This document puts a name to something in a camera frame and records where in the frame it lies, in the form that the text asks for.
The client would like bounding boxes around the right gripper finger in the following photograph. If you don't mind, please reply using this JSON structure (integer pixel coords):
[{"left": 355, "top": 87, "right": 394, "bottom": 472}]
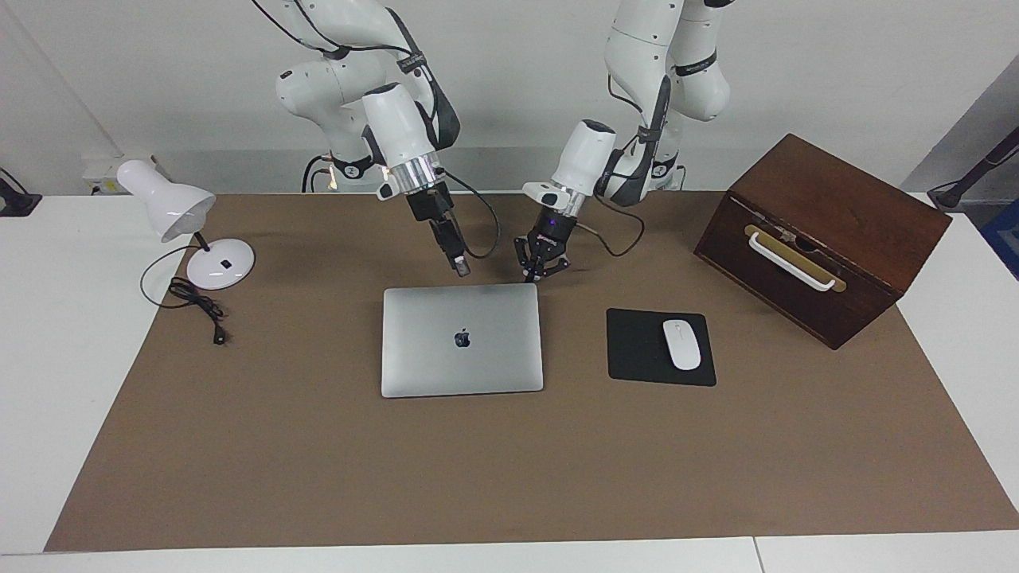
[
  {"left": 429, "top": 224, "right": 464, "bottom": 278},
  {"left": 439, "top": 219, "right": 472, "bottom": 275}
]

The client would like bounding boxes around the grey Apple laptop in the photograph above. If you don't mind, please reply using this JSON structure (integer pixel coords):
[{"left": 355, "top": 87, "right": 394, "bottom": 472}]
[{"left": 381, "top": 283, "right": 545, "bottom": 399}]

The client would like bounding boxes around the black mouse pad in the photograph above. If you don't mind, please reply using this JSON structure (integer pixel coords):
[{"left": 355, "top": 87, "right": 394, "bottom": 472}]
[{"left": 606, "top": 308, "right": 717, "bottom": 388}]

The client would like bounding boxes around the white computer mouse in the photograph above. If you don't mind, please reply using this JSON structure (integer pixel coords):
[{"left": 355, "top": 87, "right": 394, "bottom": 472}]
[{"left": 662, "top": 319, "right": 702, "bottom": 372}]

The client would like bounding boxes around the white desk lamp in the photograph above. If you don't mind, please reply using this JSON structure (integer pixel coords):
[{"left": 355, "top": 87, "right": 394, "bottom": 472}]
[{"left": 116, "top": 159, "right": 256, "bottom": 290}]

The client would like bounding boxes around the brown table mat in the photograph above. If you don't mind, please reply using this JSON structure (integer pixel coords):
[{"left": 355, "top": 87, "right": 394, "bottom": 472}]
[{"left": 44, "top": 191, "right": 1019, "bottom": 552}]

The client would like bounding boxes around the dark brown wooden box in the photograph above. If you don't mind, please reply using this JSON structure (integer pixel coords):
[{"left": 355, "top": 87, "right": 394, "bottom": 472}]
[{"left": 693, "top": 133, "right": 953, "bottom": 351}]

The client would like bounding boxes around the black tripod stand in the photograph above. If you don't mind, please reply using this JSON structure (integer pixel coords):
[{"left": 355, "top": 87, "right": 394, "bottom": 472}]
[{"left": 927, "top": 123, "right": 1019, "bottom": 212}]

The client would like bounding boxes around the black clamp stand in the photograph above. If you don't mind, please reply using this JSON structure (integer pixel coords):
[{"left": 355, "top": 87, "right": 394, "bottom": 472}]
[{"left": 0, "top": 167, "right": 42, "bottom": 217}]

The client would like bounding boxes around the blue crate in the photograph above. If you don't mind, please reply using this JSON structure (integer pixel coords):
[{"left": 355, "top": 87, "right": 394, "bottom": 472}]
[{"left": 979, "top": 199, "right": 1019, "bottom": 281}]

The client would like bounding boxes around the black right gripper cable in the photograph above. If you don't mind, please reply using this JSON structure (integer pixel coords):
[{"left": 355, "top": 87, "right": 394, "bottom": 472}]
[{"left": 440, "top": 169, "right": 502, "bottom": 260}]

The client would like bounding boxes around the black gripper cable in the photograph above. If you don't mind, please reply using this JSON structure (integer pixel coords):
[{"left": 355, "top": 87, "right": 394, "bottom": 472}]
[
  {"left": 440, "top": 169, "right": 502, "bottom": 260},
  {"left": 575, "top": 191, "right": 646, "bottom": 257}
]

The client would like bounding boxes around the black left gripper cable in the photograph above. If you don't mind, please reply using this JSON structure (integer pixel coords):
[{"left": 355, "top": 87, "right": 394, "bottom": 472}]
[{"left": 575, "top": 191, "right": 646, "bottom": 257}]

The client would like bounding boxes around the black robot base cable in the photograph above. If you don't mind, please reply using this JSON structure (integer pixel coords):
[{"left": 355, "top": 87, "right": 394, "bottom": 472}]
[{"left": 301, "top": 154, "right": 339, "bottom": 193}]

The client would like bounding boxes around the white box handle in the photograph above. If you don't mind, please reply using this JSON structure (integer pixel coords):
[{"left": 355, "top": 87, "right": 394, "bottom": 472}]
[{"left": 748, "top": 232, "right": 838, "bottom": 292}]

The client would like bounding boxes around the black lamp power cable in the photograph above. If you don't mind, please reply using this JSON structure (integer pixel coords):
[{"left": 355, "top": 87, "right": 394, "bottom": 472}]
[{"left": 140, "top": 244, "right": 228, "bottom": 346}]

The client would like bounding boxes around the brass box handle plate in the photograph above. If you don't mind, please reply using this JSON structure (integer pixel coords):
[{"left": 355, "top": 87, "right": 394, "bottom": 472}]
[{"left": 744, "top": 224, "right": 848, "bottom": 294}]

